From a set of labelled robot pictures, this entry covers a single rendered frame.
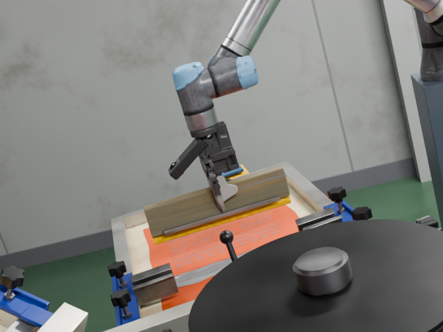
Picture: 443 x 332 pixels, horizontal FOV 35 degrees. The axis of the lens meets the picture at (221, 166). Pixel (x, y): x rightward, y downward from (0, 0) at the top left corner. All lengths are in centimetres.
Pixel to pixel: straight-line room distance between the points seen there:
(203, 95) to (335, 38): 278
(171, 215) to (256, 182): 22
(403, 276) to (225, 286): 20
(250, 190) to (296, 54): 269
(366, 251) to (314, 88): 363
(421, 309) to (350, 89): 378
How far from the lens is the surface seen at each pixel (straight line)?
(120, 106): 454
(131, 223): 220
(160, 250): 197
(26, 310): 135
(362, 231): 88
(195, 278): 173
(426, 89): 192
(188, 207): 173
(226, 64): 167
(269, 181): 175
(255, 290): 80
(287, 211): 197
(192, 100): 165
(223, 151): 169
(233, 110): 445
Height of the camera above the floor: 169
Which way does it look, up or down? 17 degrees down
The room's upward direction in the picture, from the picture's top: 16 degrees counter-clockwise
